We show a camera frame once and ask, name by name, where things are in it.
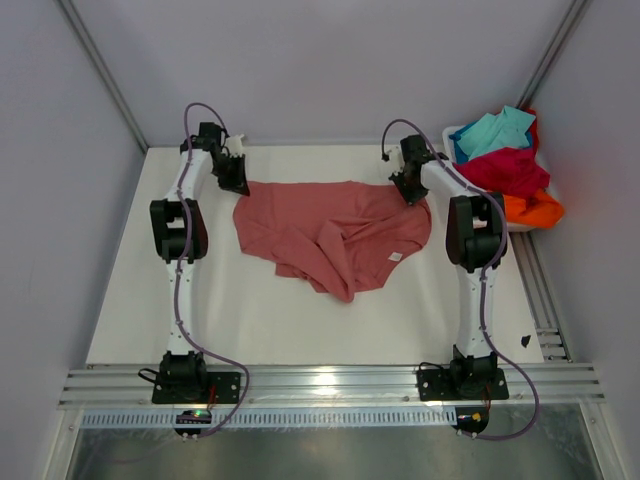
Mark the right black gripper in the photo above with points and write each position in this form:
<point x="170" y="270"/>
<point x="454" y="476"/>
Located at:
<point x="410" y="198"/>

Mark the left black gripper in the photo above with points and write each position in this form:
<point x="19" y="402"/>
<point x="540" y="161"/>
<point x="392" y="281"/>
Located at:
<point x="238" y="182"/>

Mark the salmon pink t shirt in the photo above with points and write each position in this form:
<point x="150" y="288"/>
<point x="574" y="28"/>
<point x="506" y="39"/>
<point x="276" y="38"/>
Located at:
<point x="342" y="238"/>

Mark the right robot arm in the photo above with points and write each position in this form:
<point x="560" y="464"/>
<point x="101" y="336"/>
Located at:
<point x="475" y="242"/>

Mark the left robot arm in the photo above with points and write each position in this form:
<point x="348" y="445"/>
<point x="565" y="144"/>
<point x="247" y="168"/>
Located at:
<point x="181" y="241"/>

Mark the crimson red t shirt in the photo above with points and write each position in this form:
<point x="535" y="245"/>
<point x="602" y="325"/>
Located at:
<point x="509" y="171"/>

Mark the white plastic bin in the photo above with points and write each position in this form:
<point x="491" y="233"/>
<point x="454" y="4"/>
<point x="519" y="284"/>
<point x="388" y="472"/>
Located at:
<point x="515" y="207"/>

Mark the teal t shirt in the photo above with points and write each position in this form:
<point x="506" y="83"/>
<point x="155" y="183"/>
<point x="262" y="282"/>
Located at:
<point x="510" y="128"/>

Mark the orange t shirt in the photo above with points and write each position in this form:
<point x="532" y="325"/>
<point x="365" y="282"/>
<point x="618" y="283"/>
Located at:
<point x="543" y="211"/>

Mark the red t shirt in bin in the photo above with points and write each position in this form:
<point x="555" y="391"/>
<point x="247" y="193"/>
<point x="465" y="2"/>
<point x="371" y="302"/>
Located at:
<point x="532" y="132"/>

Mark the right black controller board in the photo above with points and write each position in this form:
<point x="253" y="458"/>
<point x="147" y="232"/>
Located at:
<point x="471" y="420"/>

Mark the black controller board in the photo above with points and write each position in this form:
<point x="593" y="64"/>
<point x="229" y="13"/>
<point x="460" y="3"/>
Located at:
<point x="192" y="422"/>
<point x="471" y="420"/>

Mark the left black controller board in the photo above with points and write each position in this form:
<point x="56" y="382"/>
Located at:
<point x="192" y="422"/>

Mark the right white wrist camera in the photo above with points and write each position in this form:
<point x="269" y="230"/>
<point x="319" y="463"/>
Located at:
<point x="393" y="157"/>

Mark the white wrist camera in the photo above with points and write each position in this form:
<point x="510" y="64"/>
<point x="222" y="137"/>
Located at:
<point x="393" y="157"/>
<point x="235" y="145"/>

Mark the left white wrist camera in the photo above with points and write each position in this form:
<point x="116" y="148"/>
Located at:
<point x="235" y="145"/>

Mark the right corner aluminium post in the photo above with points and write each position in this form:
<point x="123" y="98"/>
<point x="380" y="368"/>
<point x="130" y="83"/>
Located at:
<point x="559" y="40"/>

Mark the corner aluminium post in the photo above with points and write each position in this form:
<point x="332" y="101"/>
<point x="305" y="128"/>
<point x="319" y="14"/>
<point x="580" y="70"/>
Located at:
<point x="81" y="33"/>
<point x="559" y="40"/>

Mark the right side aluminium rail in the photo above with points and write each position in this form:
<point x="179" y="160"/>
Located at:
<point x="541" y="302"/>

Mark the aluminium rail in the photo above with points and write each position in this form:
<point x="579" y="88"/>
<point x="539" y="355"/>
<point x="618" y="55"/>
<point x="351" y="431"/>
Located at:
<point x="541" y="302"/>
<point x="324" y="386"/>

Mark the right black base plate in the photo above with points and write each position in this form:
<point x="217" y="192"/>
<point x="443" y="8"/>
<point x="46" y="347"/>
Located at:
<point x="447" y="384"/>

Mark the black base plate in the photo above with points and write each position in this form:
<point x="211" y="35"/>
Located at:
<point x="447" y="384"/>
<point x="216" y="387"/>

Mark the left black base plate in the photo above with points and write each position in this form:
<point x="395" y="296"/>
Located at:
<point x="216" y="387"/>

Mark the slotted grey cable duct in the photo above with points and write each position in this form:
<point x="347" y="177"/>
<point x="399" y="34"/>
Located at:
<point x="286" y="418"/>

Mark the left corner aluminium post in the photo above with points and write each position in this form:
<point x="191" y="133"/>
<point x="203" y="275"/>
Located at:
<point x="81" y="33"/>

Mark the aluminium front rail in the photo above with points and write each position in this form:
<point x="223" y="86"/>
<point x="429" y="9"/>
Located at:
<point x="324" y="386"/>

